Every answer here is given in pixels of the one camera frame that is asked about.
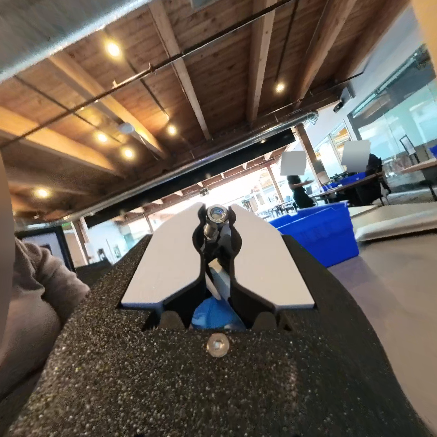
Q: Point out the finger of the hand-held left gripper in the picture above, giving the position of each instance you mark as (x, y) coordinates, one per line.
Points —
(216, 283)

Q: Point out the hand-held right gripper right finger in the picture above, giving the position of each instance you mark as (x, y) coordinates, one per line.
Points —
(273, 266)

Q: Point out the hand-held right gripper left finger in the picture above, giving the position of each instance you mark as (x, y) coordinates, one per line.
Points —
(160, 263)

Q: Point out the blue plastic bin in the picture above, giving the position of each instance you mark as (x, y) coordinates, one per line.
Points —
(317, 235)

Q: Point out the silver hex nut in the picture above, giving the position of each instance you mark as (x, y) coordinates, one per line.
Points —
(209, 214)

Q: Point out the person's left forearm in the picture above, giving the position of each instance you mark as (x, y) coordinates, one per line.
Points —
(41, 300)

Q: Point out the wooden work table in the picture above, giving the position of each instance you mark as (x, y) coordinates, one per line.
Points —
(341, 187)

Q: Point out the small blue bin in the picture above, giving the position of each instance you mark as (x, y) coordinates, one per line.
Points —
(355, 178)
(433, 151)

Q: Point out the grey metal clamp lever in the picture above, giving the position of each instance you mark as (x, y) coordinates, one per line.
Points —
(396, 222)

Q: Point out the white ceiling sensor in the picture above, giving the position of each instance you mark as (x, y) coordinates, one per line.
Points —
(126, 128)

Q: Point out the black framed floor sign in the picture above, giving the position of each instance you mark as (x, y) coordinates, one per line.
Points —
(409, 148)

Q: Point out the wooden side table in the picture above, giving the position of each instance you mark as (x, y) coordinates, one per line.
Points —
(423, 164)

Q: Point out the black ceiling pipe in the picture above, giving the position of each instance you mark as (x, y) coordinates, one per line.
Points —
(150, 70)

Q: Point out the group of ceiling spotlights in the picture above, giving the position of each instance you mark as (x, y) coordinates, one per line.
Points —
(112, 49)

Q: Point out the brown wooden post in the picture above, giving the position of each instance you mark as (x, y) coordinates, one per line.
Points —
(307, 146)

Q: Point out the black ceiling camera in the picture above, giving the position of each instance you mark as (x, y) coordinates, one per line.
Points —
(344, 99)

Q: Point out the large silver duct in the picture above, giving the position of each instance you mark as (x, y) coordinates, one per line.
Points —
(51, 30)

